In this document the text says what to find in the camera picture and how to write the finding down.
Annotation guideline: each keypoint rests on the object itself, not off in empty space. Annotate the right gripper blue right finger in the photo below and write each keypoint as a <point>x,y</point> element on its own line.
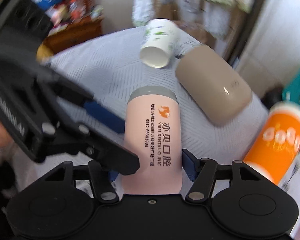
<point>202,173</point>

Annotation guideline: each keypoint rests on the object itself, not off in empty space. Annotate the beige cylindrical cup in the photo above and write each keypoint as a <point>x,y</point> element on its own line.
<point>217,89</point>

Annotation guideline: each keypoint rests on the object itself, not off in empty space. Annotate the dark wooden cabinet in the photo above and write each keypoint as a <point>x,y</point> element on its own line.
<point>74,34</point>

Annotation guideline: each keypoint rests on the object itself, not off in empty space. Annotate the pink clinic cup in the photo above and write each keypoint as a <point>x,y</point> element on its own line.
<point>153,133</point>

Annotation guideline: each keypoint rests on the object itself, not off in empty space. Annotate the cream fluffy robe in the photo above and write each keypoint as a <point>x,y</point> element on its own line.
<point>190,0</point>

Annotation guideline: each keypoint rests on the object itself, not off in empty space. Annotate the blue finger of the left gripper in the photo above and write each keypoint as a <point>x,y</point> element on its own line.
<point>105,116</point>

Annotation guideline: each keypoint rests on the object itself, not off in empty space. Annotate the white cup with green print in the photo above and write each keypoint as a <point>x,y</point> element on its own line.
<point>159,41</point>

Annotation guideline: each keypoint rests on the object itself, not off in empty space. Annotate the orange paper cup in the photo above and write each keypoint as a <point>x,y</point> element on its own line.
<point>278,142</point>

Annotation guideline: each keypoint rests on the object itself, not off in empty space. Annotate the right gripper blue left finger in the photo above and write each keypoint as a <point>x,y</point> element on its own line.
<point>100,184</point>

